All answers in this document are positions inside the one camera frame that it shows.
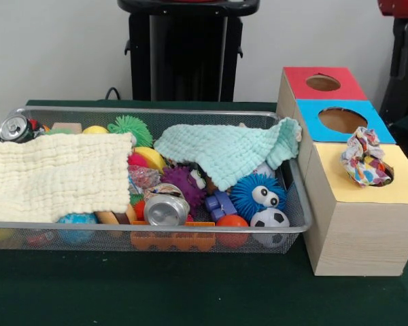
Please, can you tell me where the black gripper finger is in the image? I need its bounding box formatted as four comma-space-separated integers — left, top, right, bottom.
390, 16, 408, 79

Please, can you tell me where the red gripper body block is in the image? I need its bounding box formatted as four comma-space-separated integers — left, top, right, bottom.
377, 0, 408, 17

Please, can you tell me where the colourful patterned cloth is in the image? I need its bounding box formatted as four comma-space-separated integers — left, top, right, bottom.
340, 126, 395, 188

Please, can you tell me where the mint waffle cloth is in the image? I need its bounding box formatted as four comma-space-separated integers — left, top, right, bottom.
153, 117, 303, 192

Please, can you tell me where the wooden box with three holes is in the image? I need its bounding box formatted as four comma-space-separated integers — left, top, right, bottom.
276, 67, 408, 276

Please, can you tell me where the clear mesh bin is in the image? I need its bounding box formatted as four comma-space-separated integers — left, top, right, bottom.
0, 105, 313, 255

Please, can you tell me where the blue spiky toy with eyes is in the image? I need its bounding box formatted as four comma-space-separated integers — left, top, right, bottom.
229, 173, 288, 218

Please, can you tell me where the small soccer ball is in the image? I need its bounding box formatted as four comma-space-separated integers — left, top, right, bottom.
250, 207, 290, 247

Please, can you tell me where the blue toy car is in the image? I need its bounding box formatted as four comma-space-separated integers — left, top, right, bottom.
205, 189, 238, 221

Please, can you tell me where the orange ball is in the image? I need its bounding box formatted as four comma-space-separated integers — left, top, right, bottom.
216, 214, 250, 249

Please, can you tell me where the purple spiky ball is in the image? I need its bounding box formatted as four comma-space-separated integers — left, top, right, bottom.
160, 165, 207, 208

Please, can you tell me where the green spiky ball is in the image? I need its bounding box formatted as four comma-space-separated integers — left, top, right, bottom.
107, 114, 154, 147

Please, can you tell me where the crushed silver can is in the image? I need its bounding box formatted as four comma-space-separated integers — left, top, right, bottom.
142, 183, 191, 227

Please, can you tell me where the dark green table cloth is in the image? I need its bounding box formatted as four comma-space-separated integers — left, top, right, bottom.
0, 98, 408, 326

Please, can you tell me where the cream waffle cloth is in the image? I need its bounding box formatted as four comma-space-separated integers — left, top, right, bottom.
0, 132, 137, 223

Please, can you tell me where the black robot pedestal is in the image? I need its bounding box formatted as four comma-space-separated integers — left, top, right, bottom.
117, 0, 261, 102

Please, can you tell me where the black cable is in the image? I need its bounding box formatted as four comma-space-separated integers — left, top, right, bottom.
104, 86, 122, 101

